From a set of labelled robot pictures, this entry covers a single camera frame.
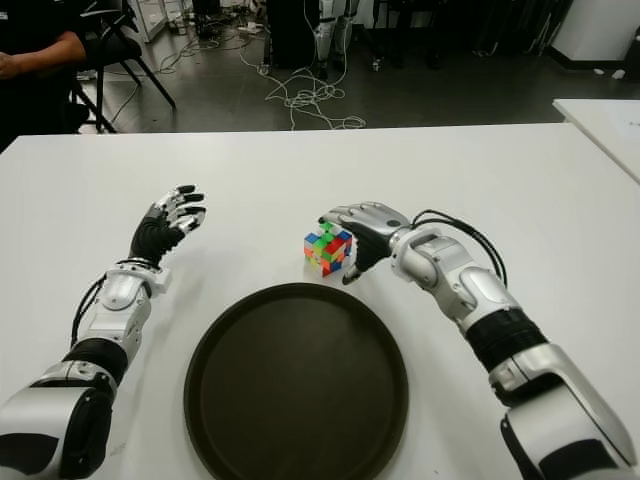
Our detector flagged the multicoloured Rubik's cube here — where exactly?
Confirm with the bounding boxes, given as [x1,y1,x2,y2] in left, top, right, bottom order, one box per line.
[303,222,354,278]

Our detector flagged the black wheeled equipment rack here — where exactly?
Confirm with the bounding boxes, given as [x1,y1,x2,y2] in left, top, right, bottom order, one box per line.
[359,0,551,71]

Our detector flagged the black folding chair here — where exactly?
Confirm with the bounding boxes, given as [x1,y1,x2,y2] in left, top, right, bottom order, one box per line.
[74,0,177,134]

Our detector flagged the tangled white floor cable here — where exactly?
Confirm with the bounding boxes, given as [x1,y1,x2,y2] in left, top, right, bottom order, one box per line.
[238,49,367,132]

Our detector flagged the dark brown round plate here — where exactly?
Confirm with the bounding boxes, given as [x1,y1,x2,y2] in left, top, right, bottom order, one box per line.
[183,282,410,480]

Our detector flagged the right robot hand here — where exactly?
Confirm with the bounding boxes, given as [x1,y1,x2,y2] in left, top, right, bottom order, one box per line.
[318,201,412,287]

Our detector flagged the white side table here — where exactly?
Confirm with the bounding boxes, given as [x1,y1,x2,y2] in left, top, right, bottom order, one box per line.
[552,98,640,184]

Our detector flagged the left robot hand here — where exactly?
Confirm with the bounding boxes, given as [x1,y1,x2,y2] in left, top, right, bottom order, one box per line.
[128,183,208,266]

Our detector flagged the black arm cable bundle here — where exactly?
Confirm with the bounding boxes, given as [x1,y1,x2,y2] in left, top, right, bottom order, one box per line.
[69,277,109,346]
[412,209,509,289]

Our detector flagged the black left arm cable bundle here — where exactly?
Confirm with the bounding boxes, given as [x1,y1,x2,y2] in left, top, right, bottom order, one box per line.
[69,277,109,346]

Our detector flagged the seated person in black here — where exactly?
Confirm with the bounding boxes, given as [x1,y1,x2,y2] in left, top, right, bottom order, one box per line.
[0,0,92,137]

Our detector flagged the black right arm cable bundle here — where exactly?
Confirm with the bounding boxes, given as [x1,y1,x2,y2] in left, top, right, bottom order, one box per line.
[412,209,509,289]

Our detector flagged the white cabinet with black base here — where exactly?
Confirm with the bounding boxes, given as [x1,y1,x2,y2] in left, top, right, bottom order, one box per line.
[549,0,640,69]

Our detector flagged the black floor cabinet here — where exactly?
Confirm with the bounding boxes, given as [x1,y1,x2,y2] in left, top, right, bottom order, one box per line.
[264,0,321,71]

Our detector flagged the silver humanoid robot legs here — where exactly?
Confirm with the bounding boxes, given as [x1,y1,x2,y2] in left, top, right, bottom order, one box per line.
[312,0,359,67]

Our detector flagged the white glass display cabinet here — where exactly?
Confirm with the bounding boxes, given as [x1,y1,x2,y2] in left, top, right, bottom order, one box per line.
[124,0,194,45]

